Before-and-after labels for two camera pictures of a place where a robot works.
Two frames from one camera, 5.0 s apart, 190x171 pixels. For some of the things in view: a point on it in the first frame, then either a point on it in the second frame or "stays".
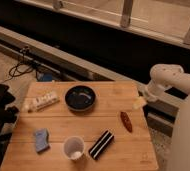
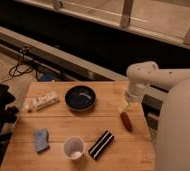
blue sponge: x=42 y=140 stays
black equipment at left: x=1 y=118 stays
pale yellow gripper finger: x=139 y=102 -> x=122 y=105
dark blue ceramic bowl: x=80 y=98 stays
